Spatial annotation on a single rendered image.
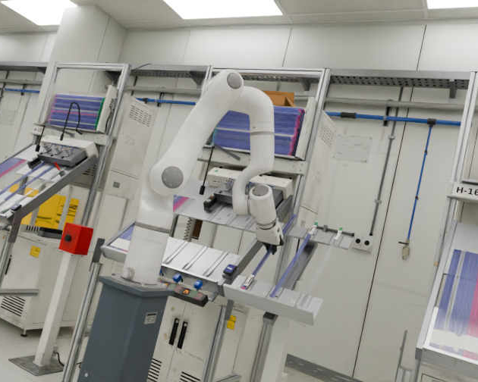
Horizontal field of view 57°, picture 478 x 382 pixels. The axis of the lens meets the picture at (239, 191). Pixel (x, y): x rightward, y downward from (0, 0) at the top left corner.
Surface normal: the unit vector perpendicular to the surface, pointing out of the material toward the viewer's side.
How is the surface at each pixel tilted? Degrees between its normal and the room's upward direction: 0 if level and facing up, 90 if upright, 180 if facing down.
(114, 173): 90
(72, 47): 90
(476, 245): 44
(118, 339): 90
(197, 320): 90
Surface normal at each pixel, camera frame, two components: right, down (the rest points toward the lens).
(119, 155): 0.85, 0.16
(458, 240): -0.15, -0.83
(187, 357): -0.46, -0.20
